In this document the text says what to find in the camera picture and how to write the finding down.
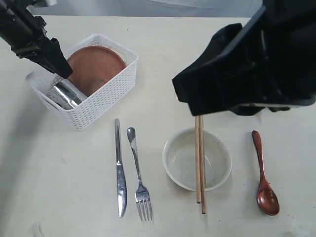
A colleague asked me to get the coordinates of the stainless steel cup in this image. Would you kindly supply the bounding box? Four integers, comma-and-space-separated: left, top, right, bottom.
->
46, 79, 87, 110

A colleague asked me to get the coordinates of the wooden chopstick back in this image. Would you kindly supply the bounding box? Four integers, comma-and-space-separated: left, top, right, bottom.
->
198, 116, 206, 214

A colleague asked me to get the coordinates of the silver table knife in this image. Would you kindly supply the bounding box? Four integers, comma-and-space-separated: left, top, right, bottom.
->
114, 118, 127, 218

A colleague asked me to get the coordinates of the wooden handled metal scoop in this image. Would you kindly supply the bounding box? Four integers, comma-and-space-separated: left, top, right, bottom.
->
251, 130, 280, 216

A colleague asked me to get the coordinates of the white perforated plastic basket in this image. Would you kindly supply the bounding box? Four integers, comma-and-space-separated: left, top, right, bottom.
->
26, 34, 138, 130

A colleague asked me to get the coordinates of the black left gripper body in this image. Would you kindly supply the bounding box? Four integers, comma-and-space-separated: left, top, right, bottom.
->
0, 0, 73, 79

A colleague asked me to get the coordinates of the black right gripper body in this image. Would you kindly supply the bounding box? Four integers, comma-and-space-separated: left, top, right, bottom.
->
217, 0, 316, 112

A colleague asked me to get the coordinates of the silver fork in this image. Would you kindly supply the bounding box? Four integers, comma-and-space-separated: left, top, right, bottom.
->
126, 127, 153, 221

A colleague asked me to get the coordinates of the white ceramic bowl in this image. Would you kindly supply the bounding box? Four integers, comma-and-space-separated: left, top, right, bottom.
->
162, 126, 233, 192

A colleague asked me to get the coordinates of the brown round plate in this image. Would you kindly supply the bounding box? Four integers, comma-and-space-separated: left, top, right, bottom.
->
67, 46, 126, 97

